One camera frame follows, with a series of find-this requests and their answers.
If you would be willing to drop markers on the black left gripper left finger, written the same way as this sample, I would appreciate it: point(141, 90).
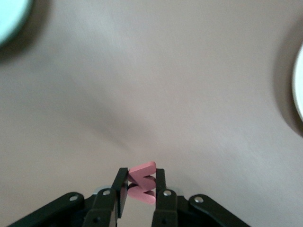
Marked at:
point(101, 208)

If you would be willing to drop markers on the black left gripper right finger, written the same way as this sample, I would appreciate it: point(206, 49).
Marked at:
point(170, 210)

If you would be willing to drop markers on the red lowercase letter w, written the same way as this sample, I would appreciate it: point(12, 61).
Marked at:
point(142, 171)

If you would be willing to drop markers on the cream plate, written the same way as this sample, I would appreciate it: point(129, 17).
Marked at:
point(299, 82)

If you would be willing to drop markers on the green plate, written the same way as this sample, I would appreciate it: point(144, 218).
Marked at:
point(9, 19)

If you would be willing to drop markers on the brown table cover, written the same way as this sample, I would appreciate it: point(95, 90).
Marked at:
point(151, 71)

